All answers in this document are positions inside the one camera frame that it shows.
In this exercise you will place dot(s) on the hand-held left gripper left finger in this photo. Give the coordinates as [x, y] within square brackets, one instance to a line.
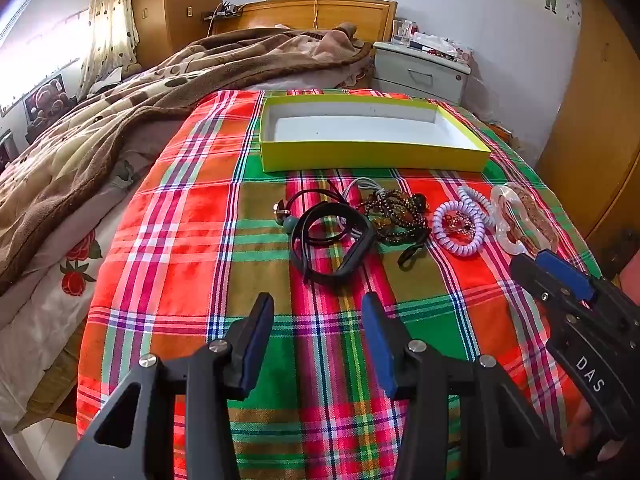
[257, 345]

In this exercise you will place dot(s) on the clear hair claw clip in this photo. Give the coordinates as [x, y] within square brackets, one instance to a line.
[520, 220]

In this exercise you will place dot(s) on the grey nightstand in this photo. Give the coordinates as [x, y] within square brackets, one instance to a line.
[420, 75]

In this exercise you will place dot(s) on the power strip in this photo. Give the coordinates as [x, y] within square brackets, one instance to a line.
[225, 11]

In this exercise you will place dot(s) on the black wristband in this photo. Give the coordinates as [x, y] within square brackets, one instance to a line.
[371, 240]

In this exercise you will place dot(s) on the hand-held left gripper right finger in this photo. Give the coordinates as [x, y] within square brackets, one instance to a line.
[380, 345]

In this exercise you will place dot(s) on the spotted curtain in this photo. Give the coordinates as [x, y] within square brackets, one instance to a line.
[110, 20]

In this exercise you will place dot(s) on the wooden door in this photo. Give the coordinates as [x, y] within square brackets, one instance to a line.
[600, 135]

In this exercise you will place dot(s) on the floral bedsheet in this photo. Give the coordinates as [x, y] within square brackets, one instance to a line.
[50, 310]

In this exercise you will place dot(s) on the yellow-green cardboard box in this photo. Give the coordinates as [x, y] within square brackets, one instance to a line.
[375, 157]

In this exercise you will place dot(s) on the wooden headboard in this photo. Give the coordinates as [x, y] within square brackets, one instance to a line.
[300, 12]

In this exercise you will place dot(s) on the teddy bear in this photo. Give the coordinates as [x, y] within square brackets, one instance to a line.
[45, 100]

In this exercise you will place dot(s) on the brown spotted blanket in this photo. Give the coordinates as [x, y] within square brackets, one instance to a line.
[100, 135]

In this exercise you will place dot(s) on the plaid bed cloth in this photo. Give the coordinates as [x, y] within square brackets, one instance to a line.
[200, 260]

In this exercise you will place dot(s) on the nightstand clutter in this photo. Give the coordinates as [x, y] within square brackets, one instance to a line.
[430, 42]

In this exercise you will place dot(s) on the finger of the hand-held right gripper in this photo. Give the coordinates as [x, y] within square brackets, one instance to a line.
[530, 275]
[565, 270]

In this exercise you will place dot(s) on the person's right hand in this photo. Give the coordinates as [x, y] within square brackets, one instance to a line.
[577, 430]

